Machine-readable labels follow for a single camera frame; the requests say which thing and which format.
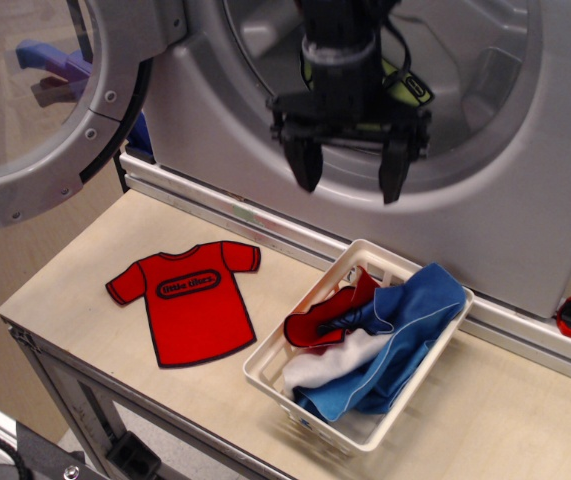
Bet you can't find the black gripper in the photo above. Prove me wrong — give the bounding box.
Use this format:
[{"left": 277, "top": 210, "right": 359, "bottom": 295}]
[{"left": 267, "top": 59, "right": 431, "bottom": 204}]

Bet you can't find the green felt garment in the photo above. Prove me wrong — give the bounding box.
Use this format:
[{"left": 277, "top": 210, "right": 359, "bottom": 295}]
[{"left": 357, "top": 58, "right": 420, "bottom": 131}]

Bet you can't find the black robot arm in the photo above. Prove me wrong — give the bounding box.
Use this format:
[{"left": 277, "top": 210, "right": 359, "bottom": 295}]
[{"left": 266, "top": 1, "right": 431, "bottom": 204}]

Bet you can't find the grey toy washing machine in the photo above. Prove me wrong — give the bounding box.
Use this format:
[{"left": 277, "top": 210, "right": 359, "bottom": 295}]
[{"left": 144, "top": 1, "right": 571, "bottom": 317}]

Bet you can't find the white plastic laundry basket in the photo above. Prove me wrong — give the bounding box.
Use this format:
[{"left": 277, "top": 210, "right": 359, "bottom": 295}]
[{"left": 244, "top": 240, "right": 474, "bottom": 454}]

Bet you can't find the green felt sock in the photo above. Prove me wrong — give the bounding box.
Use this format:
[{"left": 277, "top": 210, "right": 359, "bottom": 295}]
[{"left": 299, "top": 54, "right": 434, "bottom": 107}]

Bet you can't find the blue cloth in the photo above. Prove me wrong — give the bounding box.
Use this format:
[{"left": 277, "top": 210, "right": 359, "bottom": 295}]
[{"left": 290, "top": 263, "right": 466, "bottom": 422}]

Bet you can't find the red felt garment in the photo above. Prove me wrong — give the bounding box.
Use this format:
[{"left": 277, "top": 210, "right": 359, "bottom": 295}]
[{"left": 283, "top": 267, "right": 380, "bottom": 348}]

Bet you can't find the white cloth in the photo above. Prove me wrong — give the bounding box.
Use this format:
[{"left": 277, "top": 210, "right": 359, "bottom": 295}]
[{"left": 282, "top": 329, "right": 392, "bottom": 399}]

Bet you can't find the red felt t-shirt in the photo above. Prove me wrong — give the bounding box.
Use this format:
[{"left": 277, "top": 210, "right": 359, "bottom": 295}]
[{"left": 105, "top": 241, "right": 261, "bottom": 369}]

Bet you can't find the round grey washer door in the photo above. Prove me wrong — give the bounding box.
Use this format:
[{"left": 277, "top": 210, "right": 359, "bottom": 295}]
[{"left": 0, "top": 1, "right": 187, "bottom": 228}]

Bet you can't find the aluminium rail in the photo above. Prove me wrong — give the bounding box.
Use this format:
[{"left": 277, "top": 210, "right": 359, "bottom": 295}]
[{"left": 120, "top": 153, "right": 571, "bottom": 377}]

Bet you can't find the blue plastic handle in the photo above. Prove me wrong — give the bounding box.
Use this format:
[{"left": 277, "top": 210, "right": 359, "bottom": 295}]
[{"left": 15, "top": 39, "right": 92, "bottom": 83}]

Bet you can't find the metal table frame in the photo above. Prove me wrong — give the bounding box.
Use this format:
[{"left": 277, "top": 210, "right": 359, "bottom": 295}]
[{"left": 3, "top": 318, "right": 288, "bottom": 479}]

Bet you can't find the black bracket with bolt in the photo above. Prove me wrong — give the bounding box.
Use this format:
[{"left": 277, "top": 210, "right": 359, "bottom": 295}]
[{"left": 16, "top": 422, "right": 105, "bottom": 480}]

